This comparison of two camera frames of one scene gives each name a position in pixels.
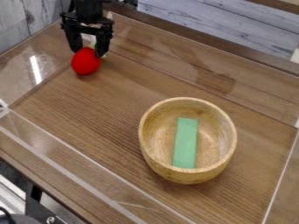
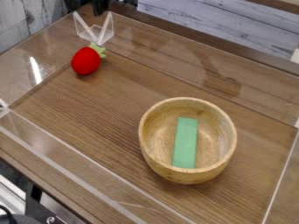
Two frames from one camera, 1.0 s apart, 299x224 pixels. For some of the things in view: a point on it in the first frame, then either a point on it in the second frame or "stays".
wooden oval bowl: (216, 138) stays
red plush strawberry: (84, 60) stays
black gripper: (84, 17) -> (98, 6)
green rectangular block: (184, 148) stays
